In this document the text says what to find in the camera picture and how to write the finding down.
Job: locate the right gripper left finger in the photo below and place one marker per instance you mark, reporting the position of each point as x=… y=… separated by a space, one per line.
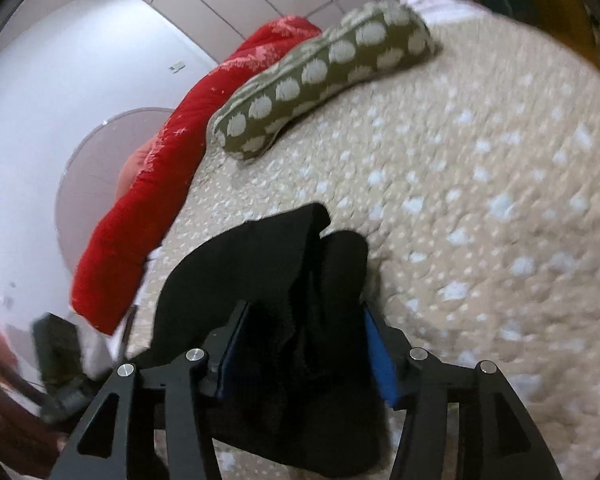
x=153 y=423

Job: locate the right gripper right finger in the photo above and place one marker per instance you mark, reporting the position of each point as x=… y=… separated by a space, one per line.
x=496 y=436

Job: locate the black pants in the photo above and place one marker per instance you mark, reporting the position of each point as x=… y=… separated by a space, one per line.
x=297 y=387

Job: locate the red long bolster quilt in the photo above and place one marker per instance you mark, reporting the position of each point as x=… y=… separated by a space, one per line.
x=113 y=263

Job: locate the round white headboard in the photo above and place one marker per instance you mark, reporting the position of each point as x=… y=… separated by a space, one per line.
x=89 y=182

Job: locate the beige dotted bed quilt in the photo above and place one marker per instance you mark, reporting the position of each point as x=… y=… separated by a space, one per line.
x=475 y=178

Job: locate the pink pillow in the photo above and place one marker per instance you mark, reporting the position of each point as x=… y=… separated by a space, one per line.
x=131 y=168

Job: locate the olive patterned pillow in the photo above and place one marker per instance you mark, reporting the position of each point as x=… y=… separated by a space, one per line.
x=372 y=40

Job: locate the white bed sheet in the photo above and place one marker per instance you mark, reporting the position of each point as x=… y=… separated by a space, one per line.
x=440 y=12

